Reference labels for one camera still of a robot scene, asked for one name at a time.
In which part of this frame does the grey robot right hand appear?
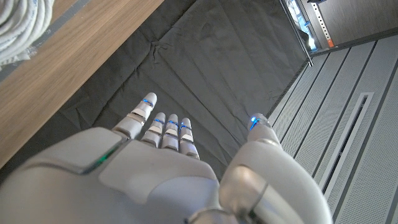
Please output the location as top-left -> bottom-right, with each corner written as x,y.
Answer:
0,92 -> 333,224

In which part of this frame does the black backdrop curtain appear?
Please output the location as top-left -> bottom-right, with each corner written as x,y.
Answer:
0,0 -> 308,184

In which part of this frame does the ceiling air vent slot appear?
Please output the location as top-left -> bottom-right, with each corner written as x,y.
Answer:
318,91 -> 376,194

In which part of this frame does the black backdrop stand pole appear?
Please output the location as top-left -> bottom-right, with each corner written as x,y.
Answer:
279,0 -> 314,67

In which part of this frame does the white shelf cabinet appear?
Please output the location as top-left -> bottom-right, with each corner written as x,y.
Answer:
285,0 -> 336,52

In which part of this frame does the coiled white cable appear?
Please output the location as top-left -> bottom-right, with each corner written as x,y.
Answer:
0,0 -> 55,68

